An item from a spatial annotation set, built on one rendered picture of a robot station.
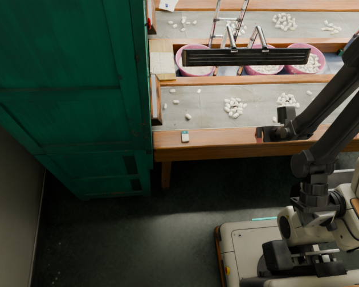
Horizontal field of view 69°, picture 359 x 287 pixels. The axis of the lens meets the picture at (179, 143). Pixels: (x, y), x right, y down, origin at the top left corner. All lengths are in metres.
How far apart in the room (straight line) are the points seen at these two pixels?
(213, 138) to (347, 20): 1.51
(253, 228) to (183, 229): 0.51
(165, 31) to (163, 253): 1.53
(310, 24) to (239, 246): 1.64
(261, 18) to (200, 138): 1.13
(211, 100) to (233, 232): 0.84
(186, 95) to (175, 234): 1.01
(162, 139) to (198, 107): 0.31
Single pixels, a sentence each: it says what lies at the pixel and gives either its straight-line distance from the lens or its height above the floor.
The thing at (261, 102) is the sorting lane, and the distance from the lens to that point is 1.64.
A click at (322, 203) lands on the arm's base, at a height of 1.22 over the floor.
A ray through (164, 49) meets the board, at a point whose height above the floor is 0.78.
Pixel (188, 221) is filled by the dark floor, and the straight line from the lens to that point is 2.01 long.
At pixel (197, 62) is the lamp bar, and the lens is 1.28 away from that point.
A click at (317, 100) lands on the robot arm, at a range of 0.85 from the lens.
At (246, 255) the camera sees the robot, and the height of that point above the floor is 0.28.
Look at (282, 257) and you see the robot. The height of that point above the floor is 0.75.
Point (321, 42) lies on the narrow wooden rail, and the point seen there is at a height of 0.76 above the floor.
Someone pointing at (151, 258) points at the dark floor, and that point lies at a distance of 1.97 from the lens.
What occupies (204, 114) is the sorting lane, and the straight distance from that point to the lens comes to 1.49.
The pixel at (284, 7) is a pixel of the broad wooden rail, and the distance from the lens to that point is 2.31.
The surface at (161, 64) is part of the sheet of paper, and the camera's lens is 1.65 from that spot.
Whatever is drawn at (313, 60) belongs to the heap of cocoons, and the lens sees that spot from 2.03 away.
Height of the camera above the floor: 1.97
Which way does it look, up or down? 63 degrees down
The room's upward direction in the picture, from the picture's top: 9 degrees clockwise
